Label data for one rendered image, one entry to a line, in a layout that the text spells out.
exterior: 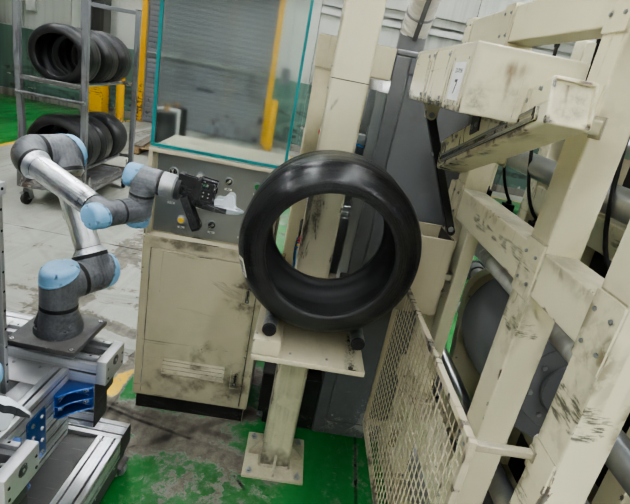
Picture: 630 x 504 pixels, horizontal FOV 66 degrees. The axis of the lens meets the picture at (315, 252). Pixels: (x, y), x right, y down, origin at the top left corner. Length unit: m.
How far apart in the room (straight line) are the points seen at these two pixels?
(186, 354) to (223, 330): 0.22
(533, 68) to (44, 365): 1.62
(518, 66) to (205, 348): 1.75
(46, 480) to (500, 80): 1.85
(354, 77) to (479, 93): 0.66
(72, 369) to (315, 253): 0.91
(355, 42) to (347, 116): 0.23
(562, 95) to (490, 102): 0.14
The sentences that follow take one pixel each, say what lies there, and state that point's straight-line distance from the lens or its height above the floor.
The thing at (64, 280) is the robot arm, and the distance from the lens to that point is 1.70.
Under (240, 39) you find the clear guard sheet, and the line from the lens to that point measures 2.01.
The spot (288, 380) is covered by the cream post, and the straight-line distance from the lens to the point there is 2.08.
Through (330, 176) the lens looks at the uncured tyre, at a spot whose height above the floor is 1.40.
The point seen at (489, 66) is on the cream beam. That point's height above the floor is 1.74.
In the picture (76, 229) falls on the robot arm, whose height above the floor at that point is 1.03.
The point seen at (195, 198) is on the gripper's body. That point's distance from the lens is 1.50.
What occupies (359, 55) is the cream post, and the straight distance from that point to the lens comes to 1.71.
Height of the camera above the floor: 1.66
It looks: 20 degrees down
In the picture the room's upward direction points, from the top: 11 degrees clockwise
